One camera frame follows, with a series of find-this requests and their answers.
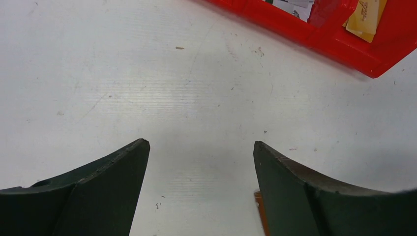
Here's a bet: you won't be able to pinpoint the white grey cards in bin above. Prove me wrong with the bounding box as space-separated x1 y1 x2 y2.
265 0 315 22

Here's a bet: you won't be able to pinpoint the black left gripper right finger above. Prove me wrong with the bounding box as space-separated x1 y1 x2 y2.
253 141 417 236

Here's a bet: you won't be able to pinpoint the red three-compartment plastic bin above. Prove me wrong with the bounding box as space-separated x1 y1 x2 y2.
214 0 417 78

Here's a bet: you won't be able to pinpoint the brown leather card holder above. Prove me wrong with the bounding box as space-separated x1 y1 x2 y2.
254 191 270 236

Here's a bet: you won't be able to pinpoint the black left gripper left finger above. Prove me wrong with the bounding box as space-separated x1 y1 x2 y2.
0 139 150 236

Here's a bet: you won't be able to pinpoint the yellow card in bin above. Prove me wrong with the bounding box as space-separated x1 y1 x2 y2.
342 0 387 43

